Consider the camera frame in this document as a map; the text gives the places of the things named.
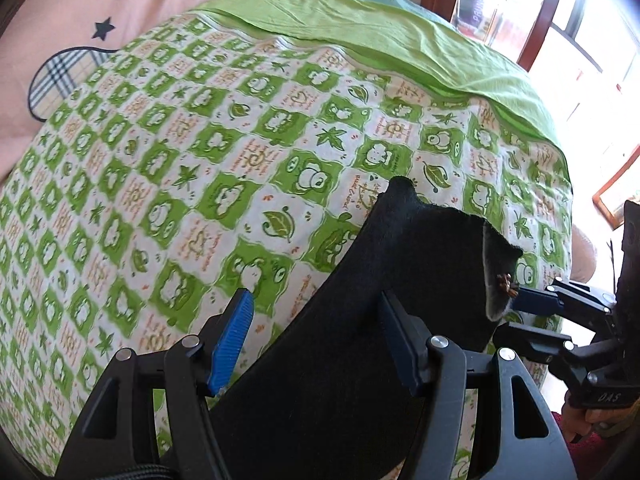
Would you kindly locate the plain green sheet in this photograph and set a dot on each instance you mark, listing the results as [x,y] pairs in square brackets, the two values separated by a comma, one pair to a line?
[390,45]

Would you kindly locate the green frog printed blanket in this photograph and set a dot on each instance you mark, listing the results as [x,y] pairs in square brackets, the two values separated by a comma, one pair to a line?
[200,170]

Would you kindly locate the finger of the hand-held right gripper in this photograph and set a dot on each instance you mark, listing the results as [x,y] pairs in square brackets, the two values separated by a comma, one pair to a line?
[535,342]
[532,301]

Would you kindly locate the person's right forearm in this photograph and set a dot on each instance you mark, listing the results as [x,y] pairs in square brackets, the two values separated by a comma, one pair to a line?
[590,462]

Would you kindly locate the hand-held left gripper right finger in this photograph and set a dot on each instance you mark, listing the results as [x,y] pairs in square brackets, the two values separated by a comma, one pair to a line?
[400,342]

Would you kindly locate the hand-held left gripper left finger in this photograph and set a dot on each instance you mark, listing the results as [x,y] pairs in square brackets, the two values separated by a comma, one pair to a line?
[232,342]

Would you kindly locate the wooden furniture edge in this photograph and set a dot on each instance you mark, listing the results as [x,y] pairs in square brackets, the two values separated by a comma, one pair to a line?
[617,190]

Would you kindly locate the beige cushion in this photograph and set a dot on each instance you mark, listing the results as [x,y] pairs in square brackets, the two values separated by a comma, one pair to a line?
[585,255]

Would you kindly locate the black pants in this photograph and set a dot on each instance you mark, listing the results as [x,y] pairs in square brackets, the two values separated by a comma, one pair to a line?
[350,360]

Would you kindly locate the wooden window frame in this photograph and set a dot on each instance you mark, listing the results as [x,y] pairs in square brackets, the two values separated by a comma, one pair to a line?
[537,15]

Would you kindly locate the person's right hand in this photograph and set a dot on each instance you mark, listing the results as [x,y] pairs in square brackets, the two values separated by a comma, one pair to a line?
[600,417]

